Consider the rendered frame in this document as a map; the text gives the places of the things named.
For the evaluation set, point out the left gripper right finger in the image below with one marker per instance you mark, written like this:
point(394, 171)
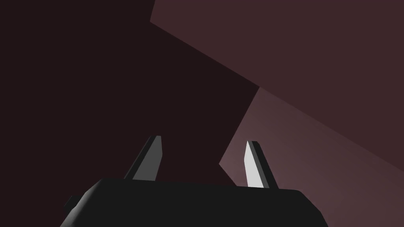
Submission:
point(255, 168)

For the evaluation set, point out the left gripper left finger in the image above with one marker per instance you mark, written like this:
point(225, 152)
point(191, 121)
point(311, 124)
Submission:
point(148, 162)

